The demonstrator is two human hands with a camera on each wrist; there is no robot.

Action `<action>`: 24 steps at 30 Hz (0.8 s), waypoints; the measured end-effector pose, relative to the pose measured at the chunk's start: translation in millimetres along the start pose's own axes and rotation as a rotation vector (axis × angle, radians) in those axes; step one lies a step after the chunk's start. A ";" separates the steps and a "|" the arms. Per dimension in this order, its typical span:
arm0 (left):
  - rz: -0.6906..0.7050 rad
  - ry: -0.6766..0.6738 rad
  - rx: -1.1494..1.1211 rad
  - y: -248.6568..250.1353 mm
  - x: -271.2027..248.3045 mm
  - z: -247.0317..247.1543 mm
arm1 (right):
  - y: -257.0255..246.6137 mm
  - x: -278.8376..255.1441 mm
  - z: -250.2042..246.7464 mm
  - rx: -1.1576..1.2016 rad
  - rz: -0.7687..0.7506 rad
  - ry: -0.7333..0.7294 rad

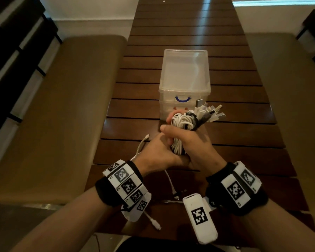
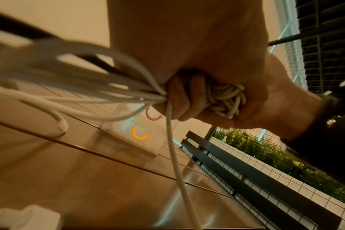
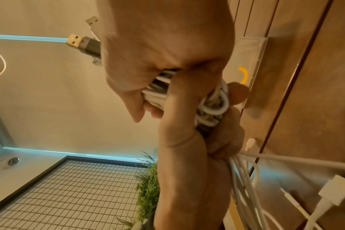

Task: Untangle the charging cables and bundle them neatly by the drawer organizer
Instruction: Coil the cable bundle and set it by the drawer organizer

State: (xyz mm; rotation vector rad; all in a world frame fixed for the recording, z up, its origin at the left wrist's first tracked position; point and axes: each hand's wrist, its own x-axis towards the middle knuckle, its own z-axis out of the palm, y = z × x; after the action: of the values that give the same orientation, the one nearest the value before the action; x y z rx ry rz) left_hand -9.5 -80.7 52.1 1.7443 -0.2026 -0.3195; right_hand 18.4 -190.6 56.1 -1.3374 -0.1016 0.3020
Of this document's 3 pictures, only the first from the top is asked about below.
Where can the person's right hand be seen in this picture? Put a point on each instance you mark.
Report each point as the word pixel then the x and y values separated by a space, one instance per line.
pixel 197 146

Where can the person's left hand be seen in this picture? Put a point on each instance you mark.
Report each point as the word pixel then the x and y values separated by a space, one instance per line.
pixel 155 157

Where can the clear plastic three-drawer organiser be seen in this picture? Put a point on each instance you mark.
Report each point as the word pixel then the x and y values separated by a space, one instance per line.
pixel 185 70

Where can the person's right forearm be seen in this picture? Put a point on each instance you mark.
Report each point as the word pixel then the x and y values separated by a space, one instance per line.
pixel 281 228

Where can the person's left forearm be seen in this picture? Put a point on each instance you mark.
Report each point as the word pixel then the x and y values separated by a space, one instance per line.
pixel 60 225

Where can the person's black garment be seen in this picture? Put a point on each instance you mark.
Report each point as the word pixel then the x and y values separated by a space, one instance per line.
pixel 168 246

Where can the black marker wristband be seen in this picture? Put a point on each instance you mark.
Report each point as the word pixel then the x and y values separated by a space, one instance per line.
pixel 236 188
pixel 123 186

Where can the brown bench cushion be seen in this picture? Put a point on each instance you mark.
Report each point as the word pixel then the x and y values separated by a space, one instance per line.
pixel 57 115
pixel 294 102

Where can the brown slatted wooden table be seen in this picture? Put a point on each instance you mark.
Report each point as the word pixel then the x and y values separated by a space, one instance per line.
pixel 189 28

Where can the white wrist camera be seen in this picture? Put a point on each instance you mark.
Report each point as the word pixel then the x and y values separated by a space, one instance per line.
pixel 199 217
pixel 136 211

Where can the wall light strip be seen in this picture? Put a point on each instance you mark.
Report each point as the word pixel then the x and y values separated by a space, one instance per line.
pixel 278 2

